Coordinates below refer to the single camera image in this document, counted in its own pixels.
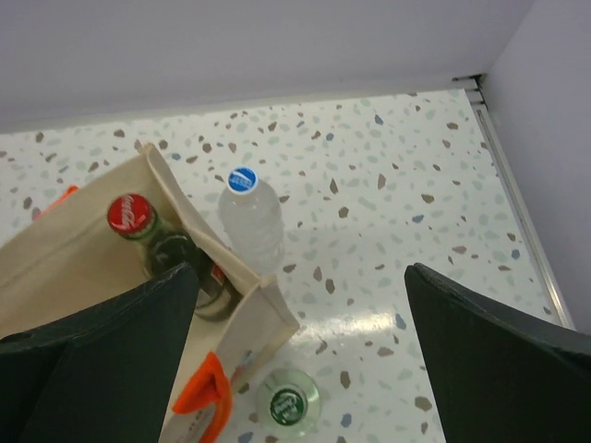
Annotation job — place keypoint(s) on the clear water bottle behind bag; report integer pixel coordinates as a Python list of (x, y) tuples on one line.
[(251, 215)]

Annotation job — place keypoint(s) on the dark cola glass bottle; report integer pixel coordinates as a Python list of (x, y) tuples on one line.
[(165, 245)]

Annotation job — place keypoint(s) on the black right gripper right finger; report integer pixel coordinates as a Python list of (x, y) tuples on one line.
[(497, 373)]

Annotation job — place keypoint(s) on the clear green-cap glass bottle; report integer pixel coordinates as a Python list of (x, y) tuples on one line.
[(288, 403)]

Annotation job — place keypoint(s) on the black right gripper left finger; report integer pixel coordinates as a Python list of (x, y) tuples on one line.
[(104, 374)]

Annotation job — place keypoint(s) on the beige canvas bag orange handles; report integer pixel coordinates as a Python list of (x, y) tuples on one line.
[(69, 260)]

